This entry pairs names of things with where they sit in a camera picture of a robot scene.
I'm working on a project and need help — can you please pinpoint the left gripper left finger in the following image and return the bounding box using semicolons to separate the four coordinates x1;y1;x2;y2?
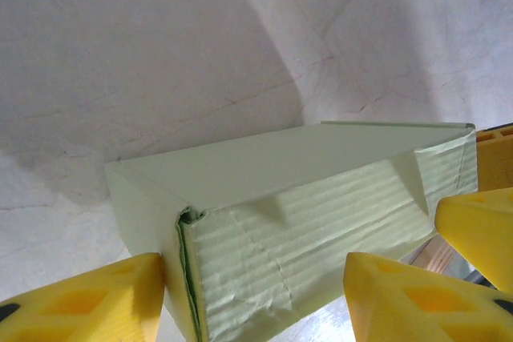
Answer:
0;252;166;342

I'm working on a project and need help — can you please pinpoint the small wooden block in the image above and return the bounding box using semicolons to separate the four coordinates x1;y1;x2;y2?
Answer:
411;233;458;276

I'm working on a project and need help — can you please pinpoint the light green paper box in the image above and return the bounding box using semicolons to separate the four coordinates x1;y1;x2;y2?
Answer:
104;120;479;342

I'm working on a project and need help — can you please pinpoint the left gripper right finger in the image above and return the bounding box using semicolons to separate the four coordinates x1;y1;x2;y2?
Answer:
343;252;513;342

